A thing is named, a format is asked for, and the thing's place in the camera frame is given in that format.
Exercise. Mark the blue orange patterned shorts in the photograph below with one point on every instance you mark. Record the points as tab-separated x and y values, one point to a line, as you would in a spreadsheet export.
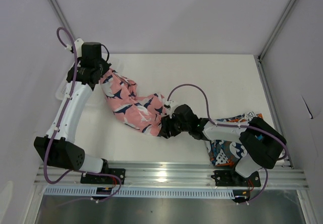
227	153

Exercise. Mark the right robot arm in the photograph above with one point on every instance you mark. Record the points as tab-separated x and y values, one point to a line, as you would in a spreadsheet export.
263	144

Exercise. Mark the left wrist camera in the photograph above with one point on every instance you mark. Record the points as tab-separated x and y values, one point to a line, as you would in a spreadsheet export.
75	43

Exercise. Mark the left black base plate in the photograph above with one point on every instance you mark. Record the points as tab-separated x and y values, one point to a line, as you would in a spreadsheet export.
104	180

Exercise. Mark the white slotted cable duct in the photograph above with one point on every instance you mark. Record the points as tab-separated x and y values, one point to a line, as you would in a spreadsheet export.
141	192

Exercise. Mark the left aluminium frame post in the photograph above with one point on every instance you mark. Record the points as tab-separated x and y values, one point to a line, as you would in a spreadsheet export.
56	8

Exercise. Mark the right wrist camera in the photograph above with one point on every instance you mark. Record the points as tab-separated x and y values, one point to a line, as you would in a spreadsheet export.
170	105

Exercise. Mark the aluminium frame post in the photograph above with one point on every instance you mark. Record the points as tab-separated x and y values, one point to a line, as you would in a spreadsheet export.
56	8
282	20

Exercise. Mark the aluminium mounting rail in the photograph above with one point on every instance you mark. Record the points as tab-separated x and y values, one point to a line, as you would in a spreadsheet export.
167	175

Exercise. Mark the right aluminium frame post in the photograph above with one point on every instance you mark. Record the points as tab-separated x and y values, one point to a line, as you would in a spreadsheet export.
282	20

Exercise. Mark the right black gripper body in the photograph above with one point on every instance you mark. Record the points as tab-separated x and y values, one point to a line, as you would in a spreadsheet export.
174	126

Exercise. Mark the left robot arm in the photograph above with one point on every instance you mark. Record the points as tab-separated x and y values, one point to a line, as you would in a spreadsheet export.
57	148

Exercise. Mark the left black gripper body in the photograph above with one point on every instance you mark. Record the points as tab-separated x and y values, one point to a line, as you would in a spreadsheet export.
104	66

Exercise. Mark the white plastic basket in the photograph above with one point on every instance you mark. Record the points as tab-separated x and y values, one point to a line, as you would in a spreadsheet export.
97	98

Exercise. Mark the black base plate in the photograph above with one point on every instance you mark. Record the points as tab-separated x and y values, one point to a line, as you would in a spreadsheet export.
104	180
229	178

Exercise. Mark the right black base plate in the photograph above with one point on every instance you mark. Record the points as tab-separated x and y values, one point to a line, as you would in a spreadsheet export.
229	178

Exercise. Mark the pink star patterned shorts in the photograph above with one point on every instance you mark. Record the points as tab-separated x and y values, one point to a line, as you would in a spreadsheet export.
141	113

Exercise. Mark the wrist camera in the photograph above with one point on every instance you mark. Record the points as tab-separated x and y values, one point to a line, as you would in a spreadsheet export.
170	105
75	43

